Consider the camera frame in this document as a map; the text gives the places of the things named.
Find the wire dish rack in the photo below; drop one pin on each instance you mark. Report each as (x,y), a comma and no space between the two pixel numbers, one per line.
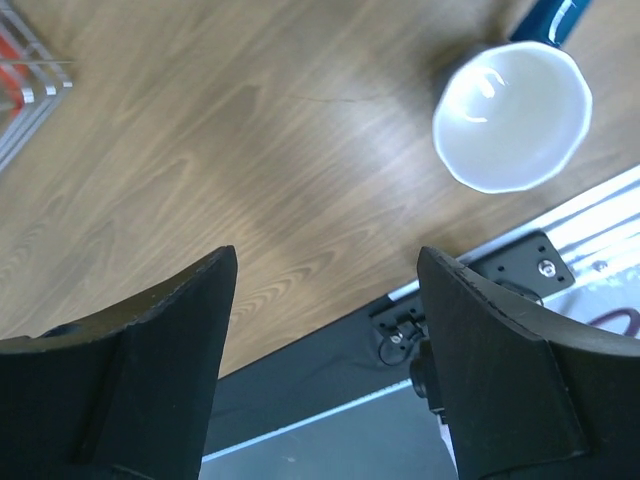
(46,83)

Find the dark blue paper cup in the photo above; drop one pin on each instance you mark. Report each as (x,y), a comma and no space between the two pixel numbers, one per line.
(511,117)

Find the red ceramic mug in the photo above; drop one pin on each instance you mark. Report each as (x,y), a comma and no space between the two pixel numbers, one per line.
(12,79)

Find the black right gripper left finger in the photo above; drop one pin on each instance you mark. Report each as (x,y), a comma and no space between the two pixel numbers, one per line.
(125,392)

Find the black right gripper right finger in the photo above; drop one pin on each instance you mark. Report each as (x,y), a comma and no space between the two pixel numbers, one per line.
(526,393)

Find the aluminium frame rail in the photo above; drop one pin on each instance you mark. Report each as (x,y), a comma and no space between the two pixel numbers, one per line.
(580,259)

